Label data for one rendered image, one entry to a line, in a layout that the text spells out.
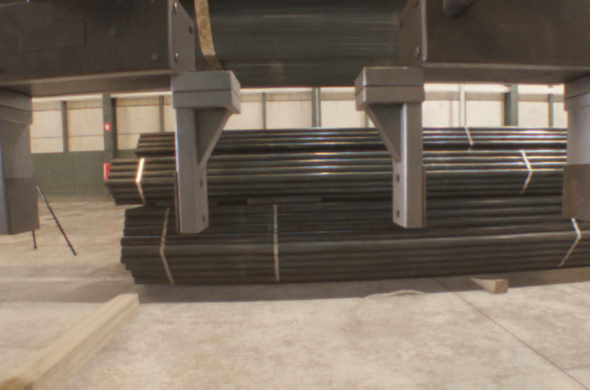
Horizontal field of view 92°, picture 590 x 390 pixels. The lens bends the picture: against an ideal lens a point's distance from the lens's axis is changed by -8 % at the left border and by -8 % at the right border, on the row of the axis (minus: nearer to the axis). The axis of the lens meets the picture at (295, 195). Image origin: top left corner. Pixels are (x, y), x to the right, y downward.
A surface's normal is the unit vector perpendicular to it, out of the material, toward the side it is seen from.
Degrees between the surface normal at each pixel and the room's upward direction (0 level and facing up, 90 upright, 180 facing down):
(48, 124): 90
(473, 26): 90
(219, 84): 90
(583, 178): 90
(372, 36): 131
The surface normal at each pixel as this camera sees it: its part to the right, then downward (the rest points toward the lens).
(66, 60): 0.00, 0.07
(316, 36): 0.04, 0.71
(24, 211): 1.00, -0.03
